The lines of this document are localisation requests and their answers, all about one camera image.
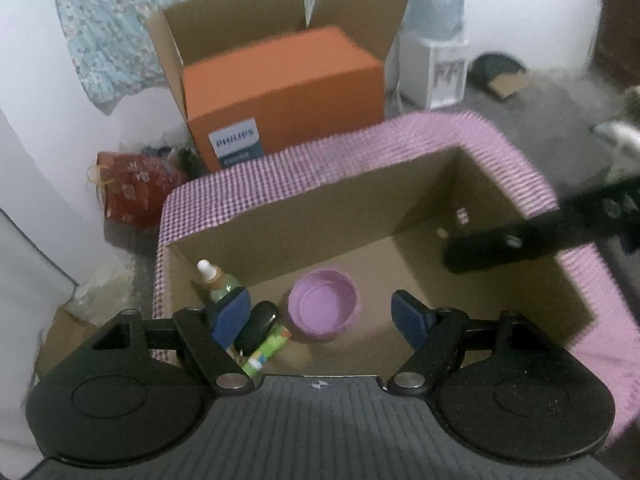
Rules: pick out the black oval case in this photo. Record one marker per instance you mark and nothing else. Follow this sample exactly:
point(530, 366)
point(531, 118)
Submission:
point(260, 322)

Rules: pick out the green lip balm tube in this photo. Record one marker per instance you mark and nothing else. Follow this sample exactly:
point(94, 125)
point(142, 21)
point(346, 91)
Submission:
point(267, 347)

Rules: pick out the purple checkered tablecloth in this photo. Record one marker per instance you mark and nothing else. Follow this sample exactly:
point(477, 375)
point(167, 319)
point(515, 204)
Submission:
point(350, 150)

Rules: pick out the brown cardboard box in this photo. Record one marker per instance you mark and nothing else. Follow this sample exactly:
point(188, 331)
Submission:
point(350, 215)

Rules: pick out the purple plastic lid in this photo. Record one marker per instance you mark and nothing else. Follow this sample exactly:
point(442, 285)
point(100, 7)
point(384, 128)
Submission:
point(322, 305)

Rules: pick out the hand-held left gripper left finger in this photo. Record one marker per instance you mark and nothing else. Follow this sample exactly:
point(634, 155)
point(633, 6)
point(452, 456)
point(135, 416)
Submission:
point(230, 317)

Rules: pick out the white water dispenser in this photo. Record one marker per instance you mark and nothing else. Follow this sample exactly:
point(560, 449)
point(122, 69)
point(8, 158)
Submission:
point(430, 70)

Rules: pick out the red gift bag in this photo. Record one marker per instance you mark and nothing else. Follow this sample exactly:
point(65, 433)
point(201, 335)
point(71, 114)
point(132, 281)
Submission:
point(135, 185)

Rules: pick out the orange box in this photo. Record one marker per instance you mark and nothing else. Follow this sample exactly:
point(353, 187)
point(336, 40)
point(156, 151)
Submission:
point(280, 90)

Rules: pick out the brown wooden door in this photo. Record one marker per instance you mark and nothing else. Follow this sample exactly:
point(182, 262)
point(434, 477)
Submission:
point(620, 20)

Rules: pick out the flat cardboard piece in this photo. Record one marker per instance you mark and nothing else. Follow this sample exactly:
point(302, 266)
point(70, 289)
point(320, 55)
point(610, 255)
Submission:
point(510, 85)

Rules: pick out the white furry animal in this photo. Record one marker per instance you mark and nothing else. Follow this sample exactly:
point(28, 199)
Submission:
point(622, 140)

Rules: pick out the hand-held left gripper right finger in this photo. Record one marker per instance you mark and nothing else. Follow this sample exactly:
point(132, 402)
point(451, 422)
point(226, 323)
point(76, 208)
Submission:
point(407, 317)

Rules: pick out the small cardboard box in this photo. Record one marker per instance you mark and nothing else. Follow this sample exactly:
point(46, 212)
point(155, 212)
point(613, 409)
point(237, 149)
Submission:
point(62, 340)

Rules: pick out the blue floral cloth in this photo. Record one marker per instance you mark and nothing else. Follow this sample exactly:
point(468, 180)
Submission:
point(100, 35)

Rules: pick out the green dropper bottle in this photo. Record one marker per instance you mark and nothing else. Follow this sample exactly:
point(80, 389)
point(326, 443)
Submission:
point(217, 282)

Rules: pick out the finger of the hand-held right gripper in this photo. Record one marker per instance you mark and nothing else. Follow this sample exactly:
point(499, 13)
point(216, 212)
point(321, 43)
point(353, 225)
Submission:
point(500, 250)

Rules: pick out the large cardboard box with flaps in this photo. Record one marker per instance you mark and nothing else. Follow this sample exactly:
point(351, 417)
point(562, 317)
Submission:
point(235, 25)

